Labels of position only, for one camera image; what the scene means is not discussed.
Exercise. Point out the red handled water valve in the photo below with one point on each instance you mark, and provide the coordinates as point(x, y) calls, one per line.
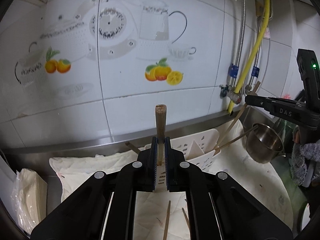
point(228, 91)

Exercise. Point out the cream plastic utensil holder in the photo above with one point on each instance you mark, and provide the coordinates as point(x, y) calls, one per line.
point(197, 148)

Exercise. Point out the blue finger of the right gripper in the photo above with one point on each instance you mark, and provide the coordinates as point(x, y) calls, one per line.
point(256, 101)

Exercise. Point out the wooden chopstick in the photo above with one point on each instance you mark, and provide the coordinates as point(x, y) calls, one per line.
point(186, 218)
point(217, 149)
point(161, 116)
point(132, 147)
point(166, 227)
point(223, 135)

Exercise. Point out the grey knitted glove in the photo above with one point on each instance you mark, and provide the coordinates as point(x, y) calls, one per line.
point(304, 162)

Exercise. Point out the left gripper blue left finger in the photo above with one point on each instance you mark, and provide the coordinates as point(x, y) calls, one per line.
point(103, 207)

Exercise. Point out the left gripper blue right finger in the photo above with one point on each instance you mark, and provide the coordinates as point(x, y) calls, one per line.
point(218, 206)

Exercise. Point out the bagged stack of napkins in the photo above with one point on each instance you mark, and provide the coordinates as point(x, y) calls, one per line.
point(29, 199)

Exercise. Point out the white quilted patterned mat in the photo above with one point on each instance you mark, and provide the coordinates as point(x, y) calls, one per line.
point(260, 180)

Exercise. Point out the steel saucepan with black handle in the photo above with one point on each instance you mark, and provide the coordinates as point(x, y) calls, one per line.
point(263, 144)

